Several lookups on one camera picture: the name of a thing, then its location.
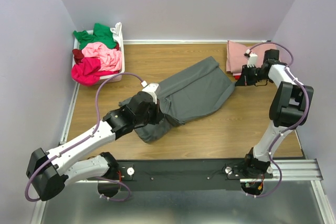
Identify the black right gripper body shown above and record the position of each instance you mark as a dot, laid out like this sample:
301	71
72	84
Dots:
245	76

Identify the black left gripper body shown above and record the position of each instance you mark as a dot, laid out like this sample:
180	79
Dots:
158	115

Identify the dark grey t shirt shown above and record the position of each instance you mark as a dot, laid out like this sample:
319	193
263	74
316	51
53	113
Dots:
197	91

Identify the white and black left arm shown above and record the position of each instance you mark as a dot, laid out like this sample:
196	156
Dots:
49	172

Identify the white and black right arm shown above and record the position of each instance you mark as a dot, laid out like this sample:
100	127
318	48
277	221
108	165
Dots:
289	108

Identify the dusty pink folded shirt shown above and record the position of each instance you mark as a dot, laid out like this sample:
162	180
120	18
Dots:
236	58

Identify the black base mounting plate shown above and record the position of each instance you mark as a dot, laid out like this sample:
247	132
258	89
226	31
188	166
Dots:
184	174

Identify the pink crumpled shirt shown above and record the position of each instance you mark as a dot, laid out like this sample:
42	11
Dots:
110	59

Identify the magenta crumpled shirt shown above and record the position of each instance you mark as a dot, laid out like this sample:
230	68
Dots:
85	73

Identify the white laundry basket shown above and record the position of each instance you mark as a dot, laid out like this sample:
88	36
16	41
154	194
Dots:
104	75

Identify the white crumpled cloth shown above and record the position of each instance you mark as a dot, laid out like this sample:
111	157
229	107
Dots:
117	33

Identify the green crumpled shirt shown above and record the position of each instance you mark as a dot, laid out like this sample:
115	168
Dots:
101	33

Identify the dark red crumpled shirt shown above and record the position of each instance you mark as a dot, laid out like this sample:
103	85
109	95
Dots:
77	55

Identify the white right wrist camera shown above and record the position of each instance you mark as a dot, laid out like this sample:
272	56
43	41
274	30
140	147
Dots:
251	58

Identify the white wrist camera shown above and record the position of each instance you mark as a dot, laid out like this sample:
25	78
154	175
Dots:
251	58
152	89

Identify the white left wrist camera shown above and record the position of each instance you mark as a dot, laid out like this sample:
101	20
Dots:
152	89

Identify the aluminium frame rail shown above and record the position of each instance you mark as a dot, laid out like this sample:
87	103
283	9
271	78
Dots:
292	170

